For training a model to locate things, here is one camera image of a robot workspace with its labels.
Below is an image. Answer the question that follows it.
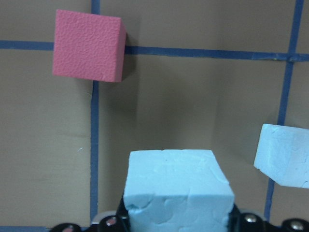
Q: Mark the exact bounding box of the light blue foam block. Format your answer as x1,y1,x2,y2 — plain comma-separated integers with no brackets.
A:
254,124,309,189
123,149,235,232

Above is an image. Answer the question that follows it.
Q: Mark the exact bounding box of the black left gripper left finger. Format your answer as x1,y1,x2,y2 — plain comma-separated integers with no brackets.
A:
52,197,129,232

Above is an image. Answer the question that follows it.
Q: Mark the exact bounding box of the pink far left foam block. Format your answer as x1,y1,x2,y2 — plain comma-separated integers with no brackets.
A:
53,9,126,83

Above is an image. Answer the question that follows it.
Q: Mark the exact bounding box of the brown paper table mat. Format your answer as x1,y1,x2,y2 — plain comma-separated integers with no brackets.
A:
0,0,309,232

